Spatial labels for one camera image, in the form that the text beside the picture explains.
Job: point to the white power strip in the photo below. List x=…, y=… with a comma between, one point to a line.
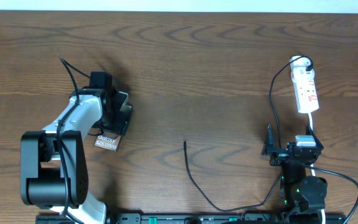
x=302, y=76

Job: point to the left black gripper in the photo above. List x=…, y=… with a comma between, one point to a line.
x=122, y=124

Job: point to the bronze Galaxy smartphone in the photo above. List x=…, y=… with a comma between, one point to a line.
x=108, y=141

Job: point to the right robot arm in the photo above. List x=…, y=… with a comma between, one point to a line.
x=304, y=195

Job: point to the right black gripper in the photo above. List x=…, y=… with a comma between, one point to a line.
x=279, y=156

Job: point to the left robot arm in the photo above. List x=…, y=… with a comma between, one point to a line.
x=54, y=174

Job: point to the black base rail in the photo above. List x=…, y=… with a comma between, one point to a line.
x=249, y=217

